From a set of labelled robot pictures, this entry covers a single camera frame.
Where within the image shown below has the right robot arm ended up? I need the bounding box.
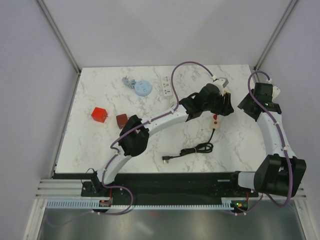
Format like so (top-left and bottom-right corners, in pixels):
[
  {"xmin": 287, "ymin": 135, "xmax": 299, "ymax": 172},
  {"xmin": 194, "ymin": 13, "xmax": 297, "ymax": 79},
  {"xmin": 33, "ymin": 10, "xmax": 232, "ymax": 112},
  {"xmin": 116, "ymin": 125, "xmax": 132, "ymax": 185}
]
[{"xmin": 229, "ymin": 83, "xmax": 307, "ymax": 197}]

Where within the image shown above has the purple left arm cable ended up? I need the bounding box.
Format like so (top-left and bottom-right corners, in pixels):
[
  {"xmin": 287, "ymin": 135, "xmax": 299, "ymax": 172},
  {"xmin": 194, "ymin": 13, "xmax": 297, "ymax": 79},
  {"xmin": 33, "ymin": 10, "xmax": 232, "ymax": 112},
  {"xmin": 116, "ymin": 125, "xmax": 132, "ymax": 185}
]
[{"xmin": 46, "ymin": 61, "xmax": 220, "ymax": 226}]

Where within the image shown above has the left aluminium frame post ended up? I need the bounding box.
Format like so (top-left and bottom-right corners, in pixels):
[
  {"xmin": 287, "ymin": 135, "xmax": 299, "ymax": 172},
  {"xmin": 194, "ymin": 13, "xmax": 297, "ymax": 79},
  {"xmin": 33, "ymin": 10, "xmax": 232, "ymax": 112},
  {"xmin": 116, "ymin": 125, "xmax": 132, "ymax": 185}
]
[{"xmin": 35, "ymin": 0, "xmax": 81, "ymax": 76}]

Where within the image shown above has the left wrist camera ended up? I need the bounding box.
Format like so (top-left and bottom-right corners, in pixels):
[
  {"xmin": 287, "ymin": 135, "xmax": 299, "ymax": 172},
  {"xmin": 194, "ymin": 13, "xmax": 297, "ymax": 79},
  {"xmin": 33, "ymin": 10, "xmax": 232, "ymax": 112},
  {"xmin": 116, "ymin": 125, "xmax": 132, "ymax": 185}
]
[{"xmin": 213, "ymin": 77, "xmax": 229, "ymax": 95}]

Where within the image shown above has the aluminium frame post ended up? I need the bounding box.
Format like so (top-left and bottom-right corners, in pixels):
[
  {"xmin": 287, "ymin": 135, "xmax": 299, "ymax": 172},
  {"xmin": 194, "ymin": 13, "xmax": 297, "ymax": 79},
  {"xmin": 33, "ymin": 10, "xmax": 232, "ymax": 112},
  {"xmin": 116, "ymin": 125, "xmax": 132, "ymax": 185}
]
[
  {"xmin": 251, "ymin": 0, "xmax": 300, "ymax": 71},
  {"xmin": 35, "ymin": 0, "xmax": 81, "ymax": 76}
]

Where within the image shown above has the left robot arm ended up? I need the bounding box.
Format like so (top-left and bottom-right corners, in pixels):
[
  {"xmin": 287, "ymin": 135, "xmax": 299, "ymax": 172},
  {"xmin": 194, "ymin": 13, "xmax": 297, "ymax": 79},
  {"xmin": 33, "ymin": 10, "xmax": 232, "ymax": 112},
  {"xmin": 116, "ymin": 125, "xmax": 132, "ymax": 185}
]
[{"xmin": 92, "ymin": 83, "xmax": 234, "ymax": 197}]

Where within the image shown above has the right aluminium frame post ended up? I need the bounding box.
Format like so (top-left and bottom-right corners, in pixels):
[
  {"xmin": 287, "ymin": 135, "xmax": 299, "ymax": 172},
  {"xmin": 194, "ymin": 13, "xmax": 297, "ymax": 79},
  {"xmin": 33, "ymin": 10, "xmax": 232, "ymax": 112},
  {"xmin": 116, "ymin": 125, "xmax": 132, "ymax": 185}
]
[{"xmin": 251, "ymin": 0, "xmax": 300, "ymax": 71}]

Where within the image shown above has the dark red carp adapter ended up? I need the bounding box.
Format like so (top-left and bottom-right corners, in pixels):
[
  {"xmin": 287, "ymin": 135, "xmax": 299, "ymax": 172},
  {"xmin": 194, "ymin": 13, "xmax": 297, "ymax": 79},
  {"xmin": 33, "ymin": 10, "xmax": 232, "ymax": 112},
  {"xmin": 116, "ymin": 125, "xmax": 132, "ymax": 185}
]
[{"xmin": 116, "ymin": 113, "xmax": 128, "ymax": 129}]

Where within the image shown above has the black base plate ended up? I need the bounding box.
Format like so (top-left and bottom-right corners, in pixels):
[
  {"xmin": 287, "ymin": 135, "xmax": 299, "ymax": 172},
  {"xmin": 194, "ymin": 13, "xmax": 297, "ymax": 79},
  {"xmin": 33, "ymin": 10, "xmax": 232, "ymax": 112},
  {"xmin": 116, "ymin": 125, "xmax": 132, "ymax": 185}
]
[{"xmin": 51, "ymin": 171, "xmax": 291, "ymax": 201}]

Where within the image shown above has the beige red power strip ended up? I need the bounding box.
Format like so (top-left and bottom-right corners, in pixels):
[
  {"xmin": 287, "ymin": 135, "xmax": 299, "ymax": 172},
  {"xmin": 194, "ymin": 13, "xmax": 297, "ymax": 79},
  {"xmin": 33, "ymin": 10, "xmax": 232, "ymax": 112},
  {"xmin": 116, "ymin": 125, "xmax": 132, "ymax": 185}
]
[{"xmin": 209, "ymin": 114, "xmax": 222, "ymax": 130}]

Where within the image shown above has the grey coiled socket cable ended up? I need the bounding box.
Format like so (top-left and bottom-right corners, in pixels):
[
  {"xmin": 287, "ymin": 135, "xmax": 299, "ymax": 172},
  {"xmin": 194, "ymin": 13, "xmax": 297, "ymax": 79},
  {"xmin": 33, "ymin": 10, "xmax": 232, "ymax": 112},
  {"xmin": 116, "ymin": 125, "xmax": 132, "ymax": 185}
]
[{"xmin": 121, "ymin": 76, "xmax": 153, "ymax": 97}]

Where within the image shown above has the white adapter plug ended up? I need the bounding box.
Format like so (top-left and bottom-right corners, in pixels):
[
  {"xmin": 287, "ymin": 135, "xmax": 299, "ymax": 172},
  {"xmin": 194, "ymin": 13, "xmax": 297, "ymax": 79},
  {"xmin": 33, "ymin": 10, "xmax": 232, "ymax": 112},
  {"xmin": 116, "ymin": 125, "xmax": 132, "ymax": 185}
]
[{"xmin": 272, "ymin": 85, "xmax": 281, "ymax": 100}]

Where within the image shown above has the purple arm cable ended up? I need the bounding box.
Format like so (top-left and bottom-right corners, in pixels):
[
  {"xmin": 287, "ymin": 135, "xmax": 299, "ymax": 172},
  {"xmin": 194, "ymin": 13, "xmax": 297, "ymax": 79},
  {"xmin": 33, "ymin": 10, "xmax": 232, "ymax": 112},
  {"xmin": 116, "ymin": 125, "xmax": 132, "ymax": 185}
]
[
  {"xmin": 46, "ymin": 61, "xmax": 220, "ymax": 226},
  {"xmin": 232, "ymin": 71, "xmax": 295, "ymax": 217}
]

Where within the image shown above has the aluminium front rail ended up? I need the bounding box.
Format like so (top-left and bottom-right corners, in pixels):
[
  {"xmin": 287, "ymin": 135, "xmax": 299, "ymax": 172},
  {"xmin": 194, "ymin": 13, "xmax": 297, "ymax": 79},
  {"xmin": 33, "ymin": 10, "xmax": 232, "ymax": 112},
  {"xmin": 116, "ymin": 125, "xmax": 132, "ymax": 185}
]
[{"xmin": 34, "ymin": 178, "xmax": 308, "ymax": 201}]

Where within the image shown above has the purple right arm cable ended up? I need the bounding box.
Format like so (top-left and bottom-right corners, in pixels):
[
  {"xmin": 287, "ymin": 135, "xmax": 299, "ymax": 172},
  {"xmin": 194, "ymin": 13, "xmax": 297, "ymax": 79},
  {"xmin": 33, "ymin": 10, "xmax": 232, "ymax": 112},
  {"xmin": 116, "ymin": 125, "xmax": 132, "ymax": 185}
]
[{"xmin": 232, "ymin": 71, "xmax": 295, "ymax": 217}]

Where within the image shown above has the white slotted cable duct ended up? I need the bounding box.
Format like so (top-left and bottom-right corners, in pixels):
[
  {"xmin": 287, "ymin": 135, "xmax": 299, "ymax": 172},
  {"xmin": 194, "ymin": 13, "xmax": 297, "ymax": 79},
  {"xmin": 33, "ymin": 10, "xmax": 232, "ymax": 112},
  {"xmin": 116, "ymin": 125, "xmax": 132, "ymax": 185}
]
[{"xmin": 45, "ymin": 198, "xmax": 234, "ymax": 211}]

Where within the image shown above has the red socket cube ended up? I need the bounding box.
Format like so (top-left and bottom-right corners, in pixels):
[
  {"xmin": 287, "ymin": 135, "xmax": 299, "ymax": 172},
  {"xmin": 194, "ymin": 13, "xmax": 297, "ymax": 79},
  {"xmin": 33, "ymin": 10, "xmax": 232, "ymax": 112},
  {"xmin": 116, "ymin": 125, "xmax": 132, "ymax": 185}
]
[{"xmin": 91, "ymin": 107, "xmax": 108, "ymax": 123}]

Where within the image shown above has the white power strip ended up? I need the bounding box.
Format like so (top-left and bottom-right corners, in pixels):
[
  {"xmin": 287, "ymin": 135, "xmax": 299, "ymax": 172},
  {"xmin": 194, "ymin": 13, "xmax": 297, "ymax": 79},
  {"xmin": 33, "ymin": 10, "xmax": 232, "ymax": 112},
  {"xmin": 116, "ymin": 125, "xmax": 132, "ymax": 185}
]
[{"xmin": 160, "ymin": 76, "xmax": 173, "ymax": 98}]

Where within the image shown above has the black plug with cable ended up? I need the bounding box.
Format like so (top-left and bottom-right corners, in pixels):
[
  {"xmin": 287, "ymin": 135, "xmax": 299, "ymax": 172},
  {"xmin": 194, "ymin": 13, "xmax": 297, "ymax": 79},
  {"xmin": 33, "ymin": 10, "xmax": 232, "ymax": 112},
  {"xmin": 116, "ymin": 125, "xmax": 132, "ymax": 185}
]
[{"xmin": 162, "ymin": 129, "xmax": 215, "ymax": 164}]

